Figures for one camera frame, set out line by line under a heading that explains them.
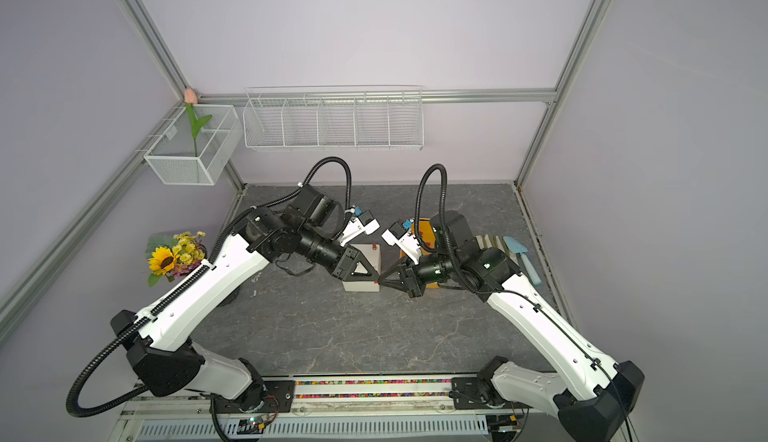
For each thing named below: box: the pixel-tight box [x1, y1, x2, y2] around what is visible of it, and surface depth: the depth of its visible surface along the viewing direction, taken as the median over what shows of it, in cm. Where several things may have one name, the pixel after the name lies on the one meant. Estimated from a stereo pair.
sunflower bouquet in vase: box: [146, 231, 208, 288], surface depth 74 cm
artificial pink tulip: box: [184, 88, 213, 157], surface depth 92 cm
